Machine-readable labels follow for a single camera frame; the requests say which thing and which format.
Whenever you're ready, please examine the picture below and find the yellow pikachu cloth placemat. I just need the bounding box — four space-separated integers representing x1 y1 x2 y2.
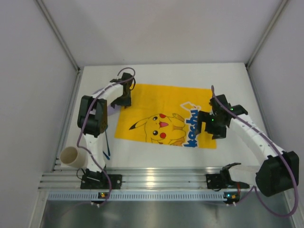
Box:
115 84 217 149

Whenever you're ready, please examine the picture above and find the purple plastic plate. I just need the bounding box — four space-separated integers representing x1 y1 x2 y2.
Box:
107 104 120 116

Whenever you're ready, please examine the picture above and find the beige paper cup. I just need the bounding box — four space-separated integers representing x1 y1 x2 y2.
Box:
59 146 88 169

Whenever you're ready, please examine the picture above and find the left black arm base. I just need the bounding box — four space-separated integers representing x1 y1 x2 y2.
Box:
80 169 123 190

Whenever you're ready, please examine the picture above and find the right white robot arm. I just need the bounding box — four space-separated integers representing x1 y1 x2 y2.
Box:
195 95 299 197

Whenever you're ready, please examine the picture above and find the blue metallic spoon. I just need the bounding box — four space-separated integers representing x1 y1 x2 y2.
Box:
105 132 111 157

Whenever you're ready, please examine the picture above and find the slotted grey cable duct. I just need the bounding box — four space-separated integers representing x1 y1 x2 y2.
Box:
47 190 237 202

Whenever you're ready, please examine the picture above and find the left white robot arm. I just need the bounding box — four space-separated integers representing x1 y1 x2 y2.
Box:
76 72 135 190

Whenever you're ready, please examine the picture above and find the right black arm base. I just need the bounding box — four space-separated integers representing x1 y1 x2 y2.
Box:
206 163 249 191

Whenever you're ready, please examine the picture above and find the aluminium mounting rail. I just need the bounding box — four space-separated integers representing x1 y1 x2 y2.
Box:
38 161 221 190

